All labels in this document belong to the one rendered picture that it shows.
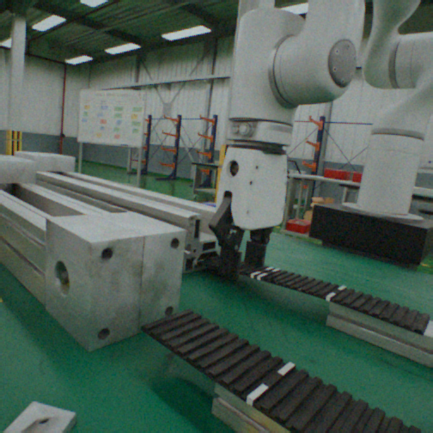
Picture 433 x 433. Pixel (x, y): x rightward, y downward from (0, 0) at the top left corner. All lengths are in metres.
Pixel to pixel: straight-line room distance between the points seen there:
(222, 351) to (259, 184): 0.22
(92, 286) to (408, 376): 0.28
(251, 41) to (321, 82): 0.11
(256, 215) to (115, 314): 0.20
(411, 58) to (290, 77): 0.52
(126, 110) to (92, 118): 0.80
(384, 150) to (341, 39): 0.48
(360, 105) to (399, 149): 7.68
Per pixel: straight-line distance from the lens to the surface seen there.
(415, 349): 0.37
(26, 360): 0.30
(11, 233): 0.44
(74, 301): 0.30
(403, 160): 0.82
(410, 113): 0.83
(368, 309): 0.37
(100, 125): 6.57
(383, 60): 0.87
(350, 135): 8.39
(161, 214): 0.49
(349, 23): 0.38
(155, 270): 0.31
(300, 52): 0.36
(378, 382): 0.32
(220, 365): 0.23
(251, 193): 0.39
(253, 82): 0.40
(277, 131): 0.40
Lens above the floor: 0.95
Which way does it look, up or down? 10 degrees down
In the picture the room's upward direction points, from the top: 7 degrees clockwise
